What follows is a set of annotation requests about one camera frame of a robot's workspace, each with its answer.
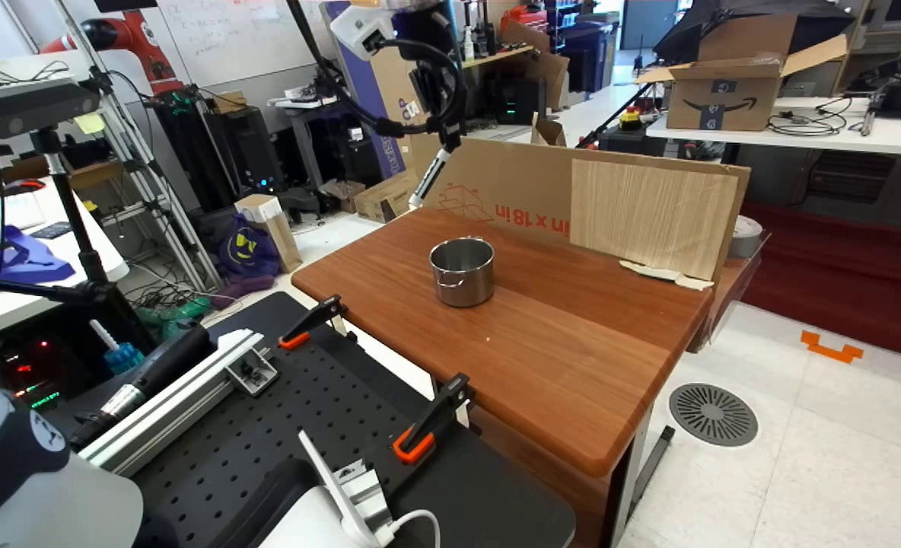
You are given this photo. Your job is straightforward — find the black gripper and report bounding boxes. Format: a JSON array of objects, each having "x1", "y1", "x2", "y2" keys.
[{"x1": 422, "y1": 113, "x2": 468, "y2": 173}]

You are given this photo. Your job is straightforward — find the black marker with white cap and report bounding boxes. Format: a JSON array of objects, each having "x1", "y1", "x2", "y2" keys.
[{"x1": 407, "y1": 146, "x2": 452, "y2": 215}]

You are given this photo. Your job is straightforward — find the white navy robot base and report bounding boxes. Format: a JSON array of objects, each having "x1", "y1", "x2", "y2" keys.
[{"x1": 0, "y1": 358, "x2": 150, "y2": 548}]

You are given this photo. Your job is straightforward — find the small steel pot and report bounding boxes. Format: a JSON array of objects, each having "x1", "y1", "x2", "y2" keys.
[{"x1": 426, "y1": 234, "x2": 500, "y2": 312}]

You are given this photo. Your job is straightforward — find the flat low cardboard box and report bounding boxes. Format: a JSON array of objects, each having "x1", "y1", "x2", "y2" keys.
[{"x1": 351, "y1": 168, "x2": 422, "y2": 226}]

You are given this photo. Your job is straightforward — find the large cardboard panel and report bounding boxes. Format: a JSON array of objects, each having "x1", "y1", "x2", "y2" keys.
[{"x1": 403, "y1": 134, "x2": 755, "y2": 291}]

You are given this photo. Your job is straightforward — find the small tan cardboard box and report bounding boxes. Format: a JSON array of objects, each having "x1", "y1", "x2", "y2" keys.
[{"x1": 230, "y1": 191, "x2": 304, "y2": 276}]

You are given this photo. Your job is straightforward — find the black orange bar clamp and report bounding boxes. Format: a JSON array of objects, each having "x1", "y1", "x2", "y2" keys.
[
  {"x1": 273, "y1": 292, "x2": 348, "y2": 358},
  {"x1": 389, "y1": 372, "x2": 474, "y2": 470}
]

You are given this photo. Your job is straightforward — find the purple bag with yellow print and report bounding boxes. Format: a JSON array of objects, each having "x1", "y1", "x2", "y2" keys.
[{"x1": 210, "y1": 212, "x2": 285, "y2": 291}]

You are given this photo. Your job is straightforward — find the black perforated breadboard plate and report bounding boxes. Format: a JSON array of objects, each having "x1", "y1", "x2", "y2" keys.
[{"x1": 58, "y1": 291, "x2": 578, "y2": 548}]

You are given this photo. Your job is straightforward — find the open Amazon cardboard box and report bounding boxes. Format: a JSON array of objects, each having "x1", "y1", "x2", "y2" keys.
[{"x1": 635, "y1": 11, "x2": 853, "y2": 134}]

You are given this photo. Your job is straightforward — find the metal shelf rack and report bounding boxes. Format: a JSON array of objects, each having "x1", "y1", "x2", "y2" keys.
[{"x1": 51, "y1": 0, "x2": 224, "y2": 298}]

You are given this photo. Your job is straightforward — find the grey tape roll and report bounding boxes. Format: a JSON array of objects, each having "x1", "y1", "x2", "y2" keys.
[{"x1": 727, "y1": 215, "x2": 771, "y2": 266}]

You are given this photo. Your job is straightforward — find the red machine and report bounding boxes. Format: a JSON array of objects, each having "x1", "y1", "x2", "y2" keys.
[{"x1": 38, "y1": 8, "x2": 186, "y2": 101}]

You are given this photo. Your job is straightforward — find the black table leg bar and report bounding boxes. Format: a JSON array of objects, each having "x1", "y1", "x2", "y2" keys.
[{"x1": 623, "y1": 423, "x2": 679, "y2": 513}]

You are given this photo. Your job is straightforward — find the round metal floor drain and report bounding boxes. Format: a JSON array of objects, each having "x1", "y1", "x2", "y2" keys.
[{"x1": 666, "y1": 380, "x2": 763, "y2": 452}]

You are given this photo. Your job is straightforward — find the white work table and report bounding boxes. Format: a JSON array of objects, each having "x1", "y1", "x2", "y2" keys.
[{"x1": 643, "y1": 95, "x2": 901, "y2": 162}]

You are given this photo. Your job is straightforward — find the blue purple cloth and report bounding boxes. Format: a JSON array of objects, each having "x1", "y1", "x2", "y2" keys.
[{"x1": 0, "y1": 217, "x2": 80, "y2": 298}]

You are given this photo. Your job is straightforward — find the white cable with metal bracket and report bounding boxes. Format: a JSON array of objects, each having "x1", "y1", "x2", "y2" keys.
[{"x1": 294, "y1": 431, "x2": 443, "y2": 548}]

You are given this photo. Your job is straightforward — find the black cylindrical handle tool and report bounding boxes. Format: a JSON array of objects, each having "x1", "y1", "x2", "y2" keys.
[{"x1": 96, "y1": 323, "x2": 218, "y2": 423}]

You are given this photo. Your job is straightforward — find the aluminium extrusion rail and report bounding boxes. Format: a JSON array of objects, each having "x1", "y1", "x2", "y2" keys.
[{"x1": 76, "y1": 325, "x2": 279, "y2": 477}]

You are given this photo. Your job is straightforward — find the black camera tripod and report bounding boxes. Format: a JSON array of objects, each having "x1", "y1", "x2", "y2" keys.
[{"x1": 0, "y1": 124, "x2": 154, "y2": 353}]

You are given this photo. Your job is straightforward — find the cables on white table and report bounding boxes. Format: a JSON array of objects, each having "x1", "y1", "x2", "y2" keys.
[{"x1": 767, "y1": 95, "x2": 883, "y2": 140}]

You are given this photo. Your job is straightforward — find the black camera on tripod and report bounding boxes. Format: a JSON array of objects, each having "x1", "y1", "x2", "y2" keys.
[{"x1": 0, "y1": 80, "x2": 105, "y2": 140}]

